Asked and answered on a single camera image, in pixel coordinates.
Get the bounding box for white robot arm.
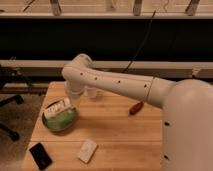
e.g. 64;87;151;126
62;54;213;171

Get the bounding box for green ceramic bowl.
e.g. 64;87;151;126
42;104;77;132

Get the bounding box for white plastic cup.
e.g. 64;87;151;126
86;87;97;99

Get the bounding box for brown sausage-shaped object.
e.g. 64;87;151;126
129;102;144;115

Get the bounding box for black office chair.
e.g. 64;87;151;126
0;64;32;142

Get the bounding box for black smartphone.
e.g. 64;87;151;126
29;143;52;170

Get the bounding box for black hanging cable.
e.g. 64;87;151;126
118;9;157;77

